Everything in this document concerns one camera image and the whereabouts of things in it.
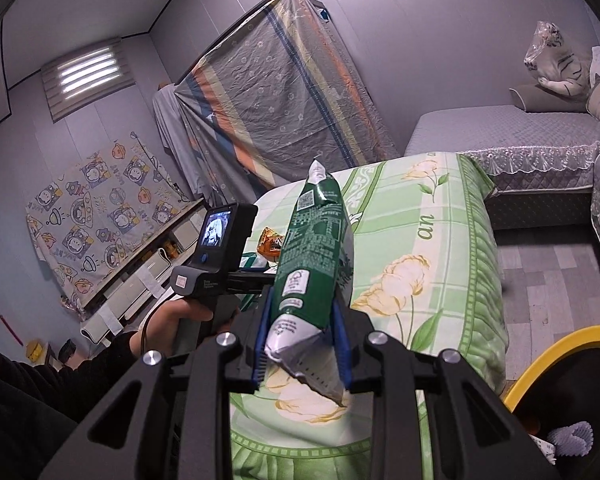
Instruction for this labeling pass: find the green floral table cloth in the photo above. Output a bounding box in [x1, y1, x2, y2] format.
[229, 152, 510, 480]

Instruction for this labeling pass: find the green snack bag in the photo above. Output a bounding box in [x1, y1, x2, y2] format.
[262, 158, 355, 406]

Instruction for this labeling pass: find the window blind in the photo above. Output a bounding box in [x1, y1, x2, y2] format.
[41, 37, 137, 123]

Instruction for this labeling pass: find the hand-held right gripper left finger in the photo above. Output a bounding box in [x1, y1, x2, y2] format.
[37, 287, 281, 480]

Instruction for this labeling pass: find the grey hanging cloth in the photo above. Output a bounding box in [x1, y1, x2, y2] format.
[152, 85, 216, 203]

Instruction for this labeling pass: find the plastic-wrapped tiger plush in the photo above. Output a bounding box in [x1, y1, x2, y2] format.
[524, 21, 594, 97]

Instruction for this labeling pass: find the grey bolster pillow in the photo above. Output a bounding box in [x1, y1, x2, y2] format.
[510, 85, 588, 113]

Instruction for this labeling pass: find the cartoon printed cloth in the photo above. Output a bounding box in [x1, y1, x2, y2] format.
[26, 130, 191, 307]

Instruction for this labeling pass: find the person's left forearm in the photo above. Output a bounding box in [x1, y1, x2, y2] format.
[0, 331, 146, 480]

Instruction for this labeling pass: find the yellow-rimmed black bin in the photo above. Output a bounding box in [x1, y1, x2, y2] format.
[500, 325, 600, 480]

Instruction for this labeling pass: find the striped cloth covered wardrobe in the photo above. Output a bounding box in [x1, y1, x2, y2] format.
[174, 0, 401, 196]

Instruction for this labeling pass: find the orange snack wrapper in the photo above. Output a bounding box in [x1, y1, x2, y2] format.
[257, 227, 286, 263]

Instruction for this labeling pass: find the white bubble wrap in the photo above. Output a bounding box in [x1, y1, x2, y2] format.
[550, 422, 594, 461]

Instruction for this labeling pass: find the person's left hand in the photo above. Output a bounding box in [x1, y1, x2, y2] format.
[129, 300, 237, 357]

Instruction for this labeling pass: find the white low shelf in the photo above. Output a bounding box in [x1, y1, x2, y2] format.
[80, 197, 208, 346]

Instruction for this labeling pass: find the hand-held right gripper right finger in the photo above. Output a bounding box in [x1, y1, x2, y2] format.
[330, 300, 563, 480]

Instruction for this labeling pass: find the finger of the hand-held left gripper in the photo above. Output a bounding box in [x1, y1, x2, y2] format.
[235, 270, 277, 292]

